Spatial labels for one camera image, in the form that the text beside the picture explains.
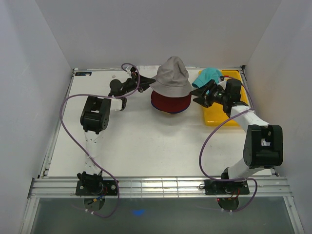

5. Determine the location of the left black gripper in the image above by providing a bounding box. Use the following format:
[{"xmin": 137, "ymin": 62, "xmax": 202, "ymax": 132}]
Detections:
[{"xmin": 121, "ymin": 72, "xmax": 156, "ymax": 96}]

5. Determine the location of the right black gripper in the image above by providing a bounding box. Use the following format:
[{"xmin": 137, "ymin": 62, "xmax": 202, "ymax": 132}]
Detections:
[{"xmin": 190, "ymin": 79, "xmax": 228, "ymax": 108}]

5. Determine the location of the teal hat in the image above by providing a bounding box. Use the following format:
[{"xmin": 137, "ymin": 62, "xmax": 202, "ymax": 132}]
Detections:
[{"xmin": 192, "ymin": 68, "xmax": 223, "ymax": 88}]

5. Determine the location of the grey cap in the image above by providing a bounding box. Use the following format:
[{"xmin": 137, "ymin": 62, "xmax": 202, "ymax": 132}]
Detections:
[{"xmin": 150, "ymin": 56, "xmax": 192, "ymax": 98}]

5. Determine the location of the dark red bucket hat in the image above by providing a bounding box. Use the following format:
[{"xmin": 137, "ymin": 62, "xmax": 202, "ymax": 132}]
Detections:
[{"xmin": 151, "ymin": 91, "xmax": 191, "ymax": 112}]

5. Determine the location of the blue bucket hat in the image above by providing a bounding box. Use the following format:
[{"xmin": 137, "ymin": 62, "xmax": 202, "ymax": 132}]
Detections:
[{"xmin": 153, "ymin": 106, "xmax": 187, "ymax": 115}]

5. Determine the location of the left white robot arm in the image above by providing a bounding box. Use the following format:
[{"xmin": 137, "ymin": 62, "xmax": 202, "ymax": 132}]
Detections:
[{"xmin": 77, "ymin": 72, "xmax": 156, "ymax": 195}]

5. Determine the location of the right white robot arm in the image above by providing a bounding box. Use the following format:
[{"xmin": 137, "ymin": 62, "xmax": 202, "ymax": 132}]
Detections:
[{"xmin": 190, "ymin": 78, "xmax": 284, "ymax": 194}]

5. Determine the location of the yellow plastic tray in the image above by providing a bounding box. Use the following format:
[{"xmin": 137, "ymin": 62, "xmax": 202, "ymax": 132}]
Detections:
[{"xmin": 202, "ymin": 70, "xmax": 250, "ymax": 127}]

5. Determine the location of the blue label sticker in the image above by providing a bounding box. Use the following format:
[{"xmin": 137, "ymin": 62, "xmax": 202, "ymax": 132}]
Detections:
[{"xmin": 75, "ymin": 72, "xmax": 92, "ymax": 76}]

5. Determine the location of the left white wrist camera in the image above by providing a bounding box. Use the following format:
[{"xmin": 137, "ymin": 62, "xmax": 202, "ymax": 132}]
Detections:
[{"xmin": 126, "ymin": 66, "xmax": 136, "ymax": 77}]

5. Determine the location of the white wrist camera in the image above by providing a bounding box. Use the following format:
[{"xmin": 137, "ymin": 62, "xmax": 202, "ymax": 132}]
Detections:
[
  {"xmin": 126, "ymin": 66, "xmax": 136, "ymax": 77},
  {"xmin": 218, "ymin": 76, "xmax": 229, "ymax": 88}
]

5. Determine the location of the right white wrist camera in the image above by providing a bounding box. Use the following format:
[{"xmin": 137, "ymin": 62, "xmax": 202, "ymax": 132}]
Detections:
[{"xmin": 218, "ymin": 76, "xmax": 229, "ymax": 88}]

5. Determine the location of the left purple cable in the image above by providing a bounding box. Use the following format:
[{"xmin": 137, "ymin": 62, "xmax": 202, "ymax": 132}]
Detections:
[{"xmin": 59, "ymin": 62, "xmax": 141, "ymax": 218}]

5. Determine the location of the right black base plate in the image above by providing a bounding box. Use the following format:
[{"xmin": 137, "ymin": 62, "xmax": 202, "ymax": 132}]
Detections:
[{"xmin": 199, "ymin": 179, "xmax": 250, "ymax": 195}]

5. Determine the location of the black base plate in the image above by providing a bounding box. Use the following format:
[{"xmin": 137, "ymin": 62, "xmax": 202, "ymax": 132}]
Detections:
[
  {"xmin": 75, "ymin": 180, "xmax": 118, "ymax": 196},
  {"xmin": 199, "ymin": 179, "xmax": 250, "ymax": 195}
]

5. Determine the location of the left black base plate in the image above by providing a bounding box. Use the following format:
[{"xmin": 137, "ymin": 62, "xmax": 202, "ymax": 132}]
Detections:
[{"xmin": 75, "ymin": 180, "xmax": 118, "ymax": 196}]

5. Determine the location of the aluminium front rail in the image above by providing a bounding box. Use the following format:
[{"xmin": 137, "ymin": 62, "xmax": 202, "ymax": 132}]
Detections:
[{"xmin": 28, "ymin": 176, "xmax": 293, "ymax": 198}]

